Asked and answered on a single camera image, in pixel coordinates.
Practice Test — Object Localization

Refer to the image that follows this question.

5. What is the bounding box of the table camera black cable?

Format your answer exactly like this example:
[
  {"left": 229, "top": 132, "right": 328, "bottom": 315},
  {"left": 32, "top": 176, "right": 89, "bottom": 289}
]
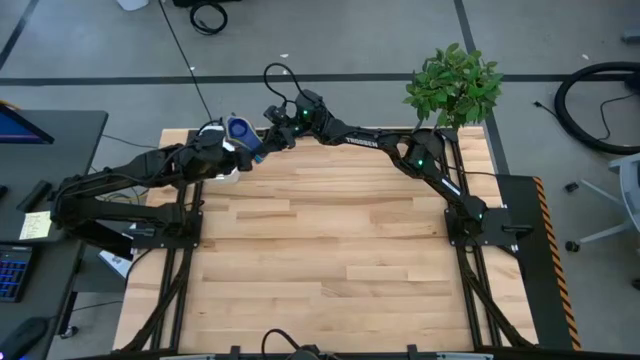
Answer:
[{"left": 260, "top": 327, "right": 304, "bottom": 360}]

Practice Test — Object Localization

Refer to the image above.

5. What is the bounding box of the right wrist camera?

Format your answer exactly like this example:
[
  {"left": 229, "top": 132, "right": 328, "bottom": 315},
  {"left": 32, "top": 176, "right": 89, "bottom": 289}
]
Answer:
[{"left": 262, "top": 103, "right": 290, "bottom": 125}]

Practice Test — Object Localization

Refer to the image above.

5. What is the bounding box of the yellow sticky note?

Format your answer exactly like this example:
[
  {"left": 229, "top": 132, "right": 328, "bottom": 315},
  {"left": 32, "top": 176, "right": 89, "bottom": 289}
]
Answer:
[{"left": 18, "top": 209, "right": 55, "bottom": 241}]

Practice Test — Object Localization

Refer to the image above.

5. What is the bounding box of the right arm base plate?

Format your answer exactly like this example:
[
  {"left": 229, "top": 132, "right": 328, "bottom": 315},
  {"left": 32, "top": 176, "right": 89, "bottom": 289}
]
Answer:
[{"left": 443, "top": 206, "right": 519, "bottom": 249}]

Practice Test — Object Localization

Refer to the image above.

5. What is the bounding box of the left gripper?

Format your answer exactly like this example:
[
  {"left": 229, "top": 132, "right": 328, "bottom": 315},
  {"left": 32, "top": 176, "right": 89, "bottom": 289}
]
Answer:
[{"left": 187, "top": 130, "right": 257, "bottom": 177}]

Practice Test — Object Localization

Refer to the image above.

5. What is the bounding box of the grey office chair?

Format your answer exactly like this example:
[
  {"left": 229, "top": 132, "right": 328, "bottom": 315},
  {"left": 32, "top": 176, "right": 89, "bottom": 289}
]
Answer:
[{"left": 564, "top": 152, "right": 640, "bottom": 254}]

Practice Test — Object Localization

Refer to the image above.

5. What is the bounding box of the black marker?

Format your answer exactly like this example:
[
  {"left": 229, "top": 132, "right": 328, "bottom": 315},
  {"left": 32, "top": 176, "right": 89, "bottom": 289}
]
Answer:
[{"left": 15, "top": 179, "right": 53, "bottom": 214}]

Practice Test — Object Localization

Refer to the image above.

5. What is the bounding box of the black aluminium table frame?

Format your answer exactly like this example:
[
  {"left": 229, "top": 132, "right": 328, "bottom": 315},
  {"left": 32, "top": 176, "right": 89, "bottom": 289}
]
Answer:
[{"left": 119, "top": 127, "right": 539, "bottom": 360}]

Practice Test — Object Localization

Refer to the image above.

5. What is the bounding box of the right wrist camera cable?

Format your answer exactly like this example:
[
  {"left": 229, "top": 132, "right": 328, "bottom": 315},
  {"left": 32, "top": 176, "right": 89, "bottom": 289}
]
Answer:
[{"left": 263, "top": 62, "right": 307, "bottom": 109}]

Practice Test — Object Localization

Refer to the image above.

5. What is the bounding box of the long black floor cable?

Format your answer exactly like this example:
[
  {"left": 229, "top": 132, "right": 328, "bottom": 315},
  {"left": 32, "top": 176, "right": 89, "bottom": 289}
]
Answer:
[{"left": 158, "top": 0, "right": 216, "bottom": 126}]

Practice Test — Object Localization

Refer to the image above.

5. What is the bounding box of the backlit keyboard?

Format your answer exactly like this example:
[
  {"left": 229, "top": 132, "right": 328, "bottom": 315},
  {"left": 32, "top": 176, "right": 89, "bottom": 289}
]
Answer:
[{"left": 0, "top": 244, "right": 34, "bottom": 304}]

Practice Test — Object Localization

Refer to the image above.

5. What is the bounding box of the white plastic basket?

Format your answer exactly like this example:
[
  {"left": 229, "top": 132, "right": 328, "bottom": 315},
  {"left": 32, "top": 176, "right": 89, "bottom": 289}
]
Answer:
[{"left": 198, "top": 123, "right": 242, "bottom": 185}]

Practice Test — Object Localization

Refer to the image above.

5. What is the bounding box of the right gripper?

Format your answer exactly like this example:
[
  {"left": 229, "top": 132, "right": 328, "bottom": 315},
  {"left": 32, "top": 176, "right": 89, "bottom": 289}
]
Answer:
[{"left": 256, "top": 121, "right": 304, "bottom": 164}]

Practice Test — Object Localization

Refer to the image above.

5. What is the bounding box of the black computer mouse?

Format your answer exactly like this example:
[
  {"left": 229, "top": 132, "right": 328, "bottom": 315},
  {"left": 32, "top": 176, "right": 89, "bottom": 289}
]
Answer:
[{"left": 0, "top": 316, "right": 50, "bottom": 360}]

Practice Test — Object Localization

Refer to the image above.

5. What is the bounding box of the coiled black cable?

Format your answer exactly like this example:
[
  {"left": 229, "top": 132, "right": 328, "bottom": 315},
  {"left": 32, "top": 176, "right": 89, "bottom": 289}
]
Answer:
[{"left": 188, "top": 1, "right": 230, "bottom": 37}]

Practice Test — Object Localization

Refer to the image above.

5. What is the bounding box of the green potted plant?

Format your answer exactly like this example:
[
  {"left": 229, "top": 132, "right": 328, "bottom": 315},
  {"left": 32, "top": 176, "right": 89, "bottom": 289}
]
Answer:
[{"left": 402, "top": 42, "right": 505, "bottom": 151}]

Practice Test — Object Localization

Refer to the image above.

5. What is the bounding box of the thin black plug cable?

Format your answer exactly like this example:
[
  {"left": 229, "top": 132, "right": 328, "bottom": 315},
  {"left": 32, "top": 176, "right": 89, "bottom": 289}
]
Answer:
[{"left": 532, "top": 92, "right": 640, "bottom": 142}]

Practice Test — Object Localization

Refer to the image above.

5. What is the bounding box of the black side plate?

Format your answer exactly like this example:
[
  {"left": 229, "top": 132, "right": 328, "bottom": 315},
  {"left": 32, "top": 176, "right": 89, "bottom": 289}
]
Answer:
[{"left": 79, "top": 219, "right": 135, "bottom": 261}]

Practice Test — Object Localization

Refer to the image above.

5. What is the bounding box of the black hazard striped platform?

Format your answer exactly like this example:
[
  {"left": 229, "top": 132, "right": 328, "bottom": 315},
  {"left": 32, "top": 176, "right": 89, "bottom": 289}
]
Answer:
[{"left": 497, "top": 174, "right": 584, "bottom": 351}]

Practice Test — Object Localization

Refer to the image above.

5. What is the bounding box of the black desk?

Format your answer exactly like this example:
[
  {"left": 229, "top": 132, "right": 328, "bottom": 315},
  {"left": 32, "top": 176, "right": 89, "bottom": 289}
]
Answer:
[{"left": 0, "top": 109, "right": 109, "bottom": 360}]

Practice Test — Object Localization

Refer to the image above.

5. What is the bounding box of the thin black desk cable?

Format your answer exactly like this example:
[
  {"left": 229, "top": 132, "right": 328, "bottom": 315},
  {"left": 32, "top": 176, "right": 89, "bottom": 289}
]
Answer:
[{"left": 102, "top": 133, "right": 160, "bottom": 150}]

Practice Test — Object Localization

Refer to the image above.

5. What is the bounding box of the large black hose ring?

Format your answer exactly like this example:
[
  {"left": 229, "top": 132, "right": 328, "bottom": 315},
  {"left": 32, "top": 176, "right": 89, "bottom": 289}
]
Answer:
[{"left": 553, "top": 61, "right": 640, "bottom": 156}]

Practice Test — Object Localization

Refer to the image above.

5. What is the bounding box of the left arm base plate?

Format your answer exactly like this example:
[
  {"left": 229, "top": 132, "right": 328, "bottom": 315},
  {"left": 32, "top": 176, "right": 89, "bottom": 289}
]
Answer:
[{"left": 130, "top": 209, "right": 204, "bottom": 250}]

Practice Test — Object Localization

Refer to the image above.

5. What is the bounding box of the navy blue measuring cup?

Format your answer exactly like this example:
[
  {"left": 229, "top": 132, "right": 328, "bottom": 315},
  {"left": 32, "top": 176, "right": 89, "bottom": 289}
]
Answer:
[{"left": 224, "top": 115, "right": 265, "bottom": 157}]

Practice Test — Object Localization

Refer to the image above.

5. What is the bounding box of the blue lit monitor screen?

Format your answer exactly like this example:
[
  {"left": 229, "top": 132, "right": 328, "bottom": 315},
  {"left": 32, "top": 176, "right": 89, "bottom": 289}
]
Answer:
[{"left": 0, "top": 102, "right": 55, "bottom": 146}]

